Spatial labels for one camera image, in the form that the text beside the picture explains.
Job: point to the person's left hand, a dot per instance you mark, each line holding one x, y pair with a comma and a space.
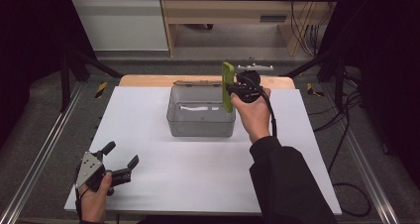
94, 205

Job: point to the black diagonal frame strut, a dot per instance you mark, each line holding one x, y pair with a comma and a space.
89, 63
317, 63

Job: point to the aluminium floor rail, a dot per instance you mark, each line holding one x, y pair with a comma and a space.
43, 154
366, 171

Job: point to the black curtain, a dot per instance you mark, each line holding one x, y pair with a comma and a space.
379, 68
29, 62

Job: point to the yellow black tape strip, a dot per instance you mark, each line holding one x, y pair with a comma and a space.
101, 89
312, 89

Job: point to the transparent grey lidded box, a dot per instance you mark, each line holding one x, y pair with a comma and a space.
198, 125

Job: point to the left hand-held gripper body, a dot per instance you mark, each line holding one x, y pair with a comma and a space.
88, 169

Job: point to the green phone case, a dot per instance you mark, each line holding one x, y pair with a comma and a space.
228, 82

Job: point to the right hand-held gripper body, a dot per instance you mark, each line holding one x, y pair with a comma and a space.
249, 87

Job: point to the light wooden desk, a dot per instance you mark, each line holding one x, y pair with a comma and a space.
224, 11

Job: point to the person's right hand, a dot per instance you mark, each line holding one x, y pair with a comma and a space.
252, 118

